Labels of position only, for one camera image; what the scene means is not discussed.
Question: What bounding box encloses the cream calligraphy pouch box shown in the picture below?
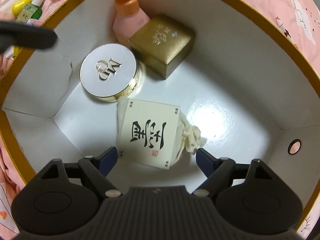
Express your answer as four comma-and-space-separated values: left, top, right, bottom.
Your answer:
117, 97, 207, 170

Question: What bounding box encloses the yellow cap green bottle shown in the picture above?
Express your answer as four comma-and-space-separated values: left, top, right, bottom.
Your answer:
16, 0, 43, 23

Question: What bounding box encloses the gold square gift box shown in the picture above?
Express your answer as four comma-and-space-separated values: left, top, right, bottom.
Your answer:
129, 14, 195, 79

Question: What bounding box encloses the pink pump lotion bottle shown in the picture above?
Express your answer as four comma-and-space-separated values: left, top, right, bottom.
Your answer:
113, 0, 150, 48

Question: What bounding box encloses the orange white storage box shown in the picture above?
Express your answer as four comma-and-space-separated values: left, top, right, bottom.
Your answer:
0, 0, 320, 233

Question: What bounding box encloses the pink patterned bed sheet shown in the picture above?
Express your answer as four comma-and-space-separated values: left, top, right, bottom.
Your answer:
0, 0, 320, 240

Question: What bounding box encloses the round white gold compact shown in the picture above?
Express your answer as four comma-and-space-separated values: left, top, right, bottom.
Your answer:
79, 43, 142, 102

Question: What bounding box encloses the yellow bulb shaped bottle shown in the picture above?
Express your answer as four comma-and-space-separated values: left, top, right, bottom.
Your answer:
11, 0, 33, 18

